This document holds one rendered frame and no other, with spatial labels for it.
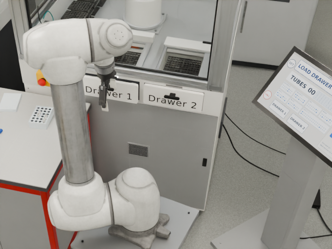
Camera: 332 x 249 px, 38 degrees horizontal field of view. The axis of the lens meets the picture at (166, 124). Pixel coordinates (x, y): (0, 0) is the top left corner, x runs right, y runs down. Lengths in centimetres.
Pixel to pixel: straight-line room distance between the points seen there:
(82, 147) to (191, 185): 126
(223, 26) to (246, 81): 195
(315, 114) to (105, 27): 103
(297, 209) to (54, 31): 154
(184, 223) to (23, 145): 83
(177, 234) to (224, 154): 152
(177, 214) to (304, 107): 69
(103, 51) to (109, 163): 142
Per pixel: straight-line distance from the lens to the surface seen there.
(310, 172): 230
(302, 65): 218
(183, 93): 230
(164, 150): 260
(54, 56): 143
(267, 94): 221
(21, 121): 243
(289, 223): 259
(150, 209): 175
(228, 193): 310
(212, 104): 234
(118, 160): 274
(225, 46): 214
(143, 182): 170
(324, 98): 210
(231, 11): 207
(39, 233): 242
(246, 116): 367
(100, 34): 142
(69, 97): 151
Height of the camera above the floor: 233
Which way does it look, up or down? 42 degrees down
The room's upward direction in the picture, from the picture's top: 4 degrees clockwise
